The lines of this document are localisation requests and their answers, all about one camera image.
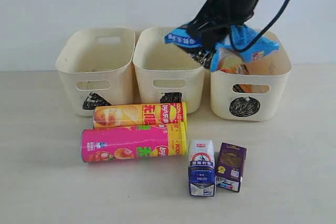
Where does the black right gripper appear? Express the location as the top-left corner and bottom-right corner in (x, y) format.
(187, 1), (255, 68)

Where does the orange chip bag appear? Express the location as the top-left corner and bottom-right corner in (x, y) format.
(219, 56), (271, 95)

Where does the blue chip bag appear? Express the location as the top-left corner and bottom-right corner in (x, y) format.
(164, 25), (280, 72)

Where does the yellow Lays chip can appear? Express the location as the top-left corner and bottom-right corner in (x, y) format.
(93, 102), (187, 129)

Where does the purple milk carton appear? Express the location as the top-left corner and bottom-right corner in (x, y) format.
(215, 143), (247, 193)

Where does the white blue milk carton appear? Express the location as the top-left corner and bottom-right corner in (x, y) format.
(188, 140), (216, 197)

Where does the pink Lays chip can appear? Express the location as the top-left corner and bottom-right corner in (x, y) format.
(80, 122), (187, 163)

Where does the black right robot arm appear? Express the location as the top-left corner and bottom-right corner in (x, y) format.
(187, 0), (259, 69)

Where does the cream bin with square mark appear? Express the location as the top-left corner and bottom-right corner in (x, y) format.
(133, 27), (205, 114)

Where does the cream bin with circle mark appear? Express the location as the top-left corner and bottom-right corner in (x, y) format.
(211, 45), (292, 121)

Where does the cream bin with triangle mark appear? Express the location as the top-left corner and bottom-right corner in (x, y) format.
(55, 28), (136, 116)

